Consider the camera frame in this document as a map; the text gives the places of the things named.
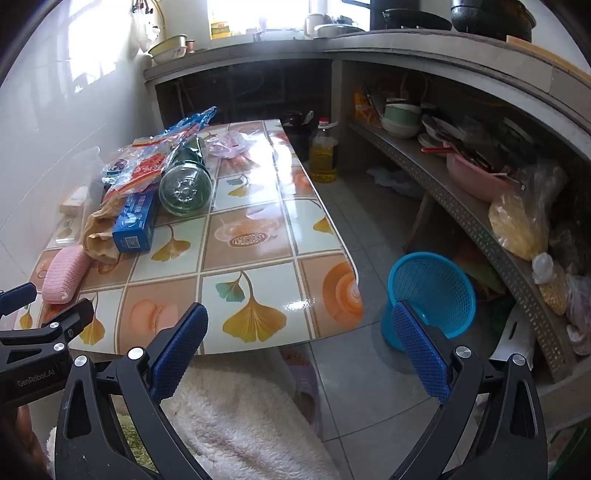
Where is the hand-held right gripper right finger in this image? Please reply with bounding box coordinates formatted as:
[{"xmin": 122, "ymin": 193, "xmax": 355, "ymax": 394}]
[{"xmin": 390, "ymin": 301, "xmax": 549, "ymax": 480}]

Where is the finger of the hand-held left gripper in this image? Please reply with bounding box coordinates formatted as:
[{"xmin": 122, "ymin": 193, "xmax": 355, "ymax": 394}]
[
  {"xmin": 0, "ymin": 298, "xmax": 95, "ymax": 357},
  {"xmin": 0, "ymin": 282, "xmax": 38, "ymax": 325}
]

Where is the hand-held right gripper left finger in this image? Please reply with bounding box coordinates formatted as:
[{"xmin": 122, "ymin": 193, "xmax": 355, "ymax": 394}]
[{"xmin": 53, "ymin": 302, "xmax": 211, "ymax": 480}]

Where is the blue plastic basket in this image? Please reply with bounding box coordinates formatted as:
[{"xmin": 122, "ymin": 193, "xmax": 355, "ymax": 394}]
[{"xmin": 381, "ymin": 251, "xmax": 476, "ymax": 354}]

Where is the blue toothpaste box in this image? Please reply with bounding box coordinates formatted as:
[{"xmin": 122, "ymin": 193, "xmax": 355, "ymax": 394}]
[{"xmin": 112, "ymin": 190, "xmax": 160, "ymax": 254}]

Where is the clear plastic container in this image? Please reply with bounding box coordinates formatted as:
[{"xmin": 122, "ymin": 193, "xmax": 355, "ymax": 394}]
[{"xmin": 51, "ymin": 147, "xmax": 105, "ymax": 245}]

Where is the pink textured sponge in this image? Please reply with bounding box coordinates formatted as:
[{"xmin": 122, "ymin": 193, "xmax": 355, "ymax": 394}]
[{"xmin": 41, "ymin": 247, "xmax": 92, "ymax": 304}]

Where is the brown paper bag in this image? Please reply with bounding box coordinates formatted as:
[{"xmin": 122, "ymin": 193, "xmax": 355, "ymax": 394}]
[{"xmin": 82, "ymin": 194, "xmax": 127, "ymax": 265}]

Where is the green fluffy garment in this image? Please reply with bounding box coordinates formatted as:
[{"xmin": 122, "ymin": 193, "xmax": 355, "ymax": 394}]
[{"xmin": 115, "ymin": 411, "xmax": 158, "ymax": 472}]

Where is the white fluffy cloth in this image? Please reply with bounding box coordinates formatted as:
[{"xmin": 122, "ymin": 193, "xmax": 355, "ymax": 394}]
[{"xmin": 159, "ymin": 367, "xmax": 340, "ymax": 480}]

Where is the yellow medicine box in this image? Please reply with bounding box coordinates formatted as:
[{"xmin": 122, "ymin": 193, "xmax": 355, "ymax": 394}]
[{"xmin": 59, "ymin": 185, "xmax": 89, "ymax": 217}]

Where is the pink slipper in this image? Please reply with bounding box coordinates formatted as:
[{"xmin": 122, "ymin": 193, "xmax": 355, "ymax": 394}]
[{"xmin": 279, "ymin": 346, "xmax": 324, "ymax": 439}]

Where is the bag of yellow grains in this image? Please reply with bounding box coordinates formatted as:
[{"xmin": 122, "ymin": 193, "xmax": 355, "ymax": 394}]
[{"xmin": 488, "ymin": 166, "xmax": 568, "ymax": 261}]

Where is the green glass bottle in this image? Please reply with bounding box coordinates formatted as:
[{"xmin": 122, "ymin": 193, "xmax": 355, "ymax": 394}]
[{"xmin": 159, "ymin": 134, "xmax": 214, "ymax": 217}]

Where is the red printed snack bag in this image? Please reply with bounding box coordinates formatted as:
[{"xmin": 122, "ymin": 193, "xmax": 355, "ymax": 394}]
[{"xmin": 104, "ymin": 106, "xmax": 218, "ymax": 204}]

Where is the white rag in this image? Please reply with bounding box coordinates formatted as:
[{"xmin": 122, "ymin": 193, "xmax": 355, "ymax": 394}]
[{"xmin": 369, "ymin": 167, "xmax": 423, "ymax": 192}]

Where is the pink plastic basin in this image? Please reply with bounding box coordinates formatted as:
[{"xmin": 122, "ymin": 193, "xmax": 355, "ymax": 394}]
[{"xmin": 445, "ymin": 152, "xmax": 513, "ymax": 202}]

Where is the cooking oil bottle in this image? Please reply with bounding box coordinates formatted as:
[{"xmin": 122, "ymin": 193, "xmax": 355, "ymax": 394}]
[{"xmin": 308, "ymin": 117, "xmax": 339, "ymax": 183}]

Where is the crumpled clear plastic wrap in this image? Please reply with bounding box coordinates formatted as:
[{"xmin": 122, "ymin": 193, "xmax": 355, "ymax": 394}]
[{"xmin": 205, "ymin": 130, "xmax": 252, "ymax": 160}]

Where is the green bowl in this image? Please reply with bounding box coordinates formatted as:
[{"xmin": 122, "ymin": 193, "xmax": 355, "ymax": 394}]
[{"xmin": 381, "ymin": 104, "xmax": 423, "ymax": 139}]

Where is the orange snack packet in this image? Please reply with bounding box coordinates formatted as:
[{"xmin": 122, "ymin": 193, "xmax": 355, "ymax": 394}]
[{"xmin": 353, "ymin": 90, "xmax": 382, "ymax": 123}]

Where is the enamel basin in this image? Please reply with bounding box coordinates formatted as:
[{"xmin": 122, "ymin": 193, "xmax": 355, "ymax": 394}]
[{"xmin": 148, "ymin": 34, "xmax": 189, "ymax": 64}]

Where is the white hanging plastic bag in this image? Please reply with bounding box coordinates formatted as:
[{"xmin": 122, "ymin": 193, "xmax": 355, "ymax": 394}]
[{"xmin": 129, "ymin": 9, "xmax": 153, "ymax": 56}]

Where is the concrete kitchen counter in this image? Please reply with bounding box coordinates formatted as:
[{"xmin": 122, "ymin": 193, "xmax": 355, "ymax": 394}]
[{"xmin": 143, "ymin": 28, "xmax": 591, "ymax": 162}]

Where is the metal lid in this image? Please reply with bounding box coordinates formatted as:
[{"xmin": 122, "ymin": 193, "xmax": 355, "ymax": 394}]
[{"xmin": 314, "ymin": 24, "xmax": 365, "ymax": 38}]

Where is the black wok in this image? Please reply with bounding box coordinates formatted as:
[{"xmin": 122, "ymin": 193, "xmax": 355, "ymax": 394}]
[{"xmin": 382, "ymin": 8, "xmax": 453, "ymax": 32}]

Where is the large black pot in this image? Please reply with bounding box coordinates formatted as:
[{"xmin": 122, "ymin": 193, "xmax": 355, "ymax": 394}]
[{"xmin": 450, "ymin": 0, "xmax": 536, "ymax": 44}]

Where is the white mug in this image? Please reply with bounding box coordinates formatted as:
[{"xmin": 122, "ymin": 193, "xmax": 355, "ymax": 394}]
[{"xmin": 304, "ymin": 14, "xmax": 333, "ymax": 38}]

